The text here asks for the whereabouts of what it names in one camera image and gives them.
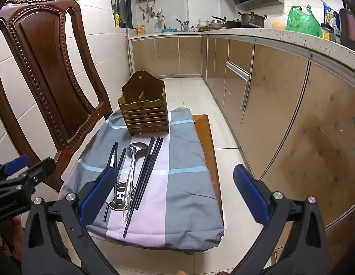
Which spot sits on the wooden utensil holder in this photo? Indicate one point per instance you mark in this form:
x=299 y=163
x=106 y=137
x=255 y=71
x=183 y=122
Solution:
x=143 y=117

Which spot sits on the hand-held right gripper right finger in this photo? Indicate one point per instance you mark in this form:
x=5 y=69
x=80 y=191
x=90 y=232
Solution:
x=250 y=194

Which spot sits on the metal ladle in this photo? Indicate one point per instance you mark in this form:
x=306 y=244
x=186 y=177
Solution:
x=131 y=172

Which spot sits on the metal sink faucet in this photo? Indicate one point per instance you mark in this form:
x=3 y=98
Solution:
x=165 y=23

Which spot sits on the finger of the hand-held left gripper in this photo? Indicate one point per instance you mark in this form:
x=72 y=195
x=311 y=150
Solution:
x=42 y=169
x=15 y=163

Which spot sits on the carved wooden chair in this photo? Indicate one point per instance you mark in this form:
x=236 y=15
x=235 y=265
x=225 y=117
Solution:
x=51 y=63

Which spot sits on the speckled kitchen countertop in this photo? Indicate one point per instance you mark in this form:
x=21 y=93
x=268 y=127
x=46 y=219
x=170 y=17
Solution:
x=280 y=34

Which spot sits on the grey pink checked cushion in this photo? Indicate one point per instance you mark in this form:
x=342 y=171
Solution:
x=183 y=183

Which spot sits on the white spoon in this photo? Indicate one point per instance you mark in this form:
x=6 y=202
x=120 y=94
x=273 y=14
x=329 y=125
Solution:
x=110 y=196

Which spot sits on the dark lidded jar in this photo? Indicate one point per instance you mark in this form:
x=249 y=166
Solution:
x=328 y=33

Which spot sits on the metal cooking pot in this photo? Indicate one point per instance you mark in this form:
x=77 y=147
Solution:
x=252 y=20

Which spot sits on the blue snack bag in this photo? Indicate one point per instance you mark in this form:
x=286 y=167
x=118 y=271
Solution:
x=329 y=13

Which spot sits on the beige kitchen cabinets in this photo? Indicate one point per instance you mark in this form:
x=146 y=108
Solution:
x=280 y=91

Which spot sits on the blue basin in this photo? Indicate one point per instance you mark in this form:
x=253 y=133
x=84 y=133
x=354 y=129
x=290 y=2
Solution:
x=169 y=30

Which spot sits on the dark container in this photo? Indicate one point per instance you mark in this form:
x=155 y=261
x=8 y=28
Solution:
x=349 y=25

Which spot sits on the yellow box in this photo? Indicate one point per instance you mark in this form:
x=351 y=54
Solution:
x=141 y=30

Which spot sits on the person's left hand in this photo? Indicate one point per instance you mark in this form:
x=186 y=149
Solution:
x=15 y=229

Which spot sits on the dark frying pan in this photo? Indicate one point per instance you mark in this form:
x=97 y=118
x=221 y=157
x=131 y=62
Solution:
x=232 y=23

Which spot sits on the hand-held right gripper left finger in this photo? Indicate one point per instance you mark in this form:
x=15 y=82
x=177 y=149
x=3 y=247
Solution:
x=97 y=194

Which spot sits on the steel bowl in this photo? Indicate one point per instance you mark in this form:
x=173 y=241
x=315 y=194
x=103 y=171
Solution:
x=216 y=24

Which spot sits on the yellow bottle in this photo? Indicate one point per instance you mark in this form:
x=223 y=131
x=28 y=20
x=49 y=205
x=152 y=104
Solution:
x=116 y=20

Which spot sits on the green plastic bag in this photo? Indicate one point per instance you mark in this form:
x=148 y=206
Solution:
x=303 y=23

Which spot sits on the orange bag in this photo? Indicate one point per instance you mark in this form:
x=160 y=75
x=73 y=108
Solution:
x=277 y=25

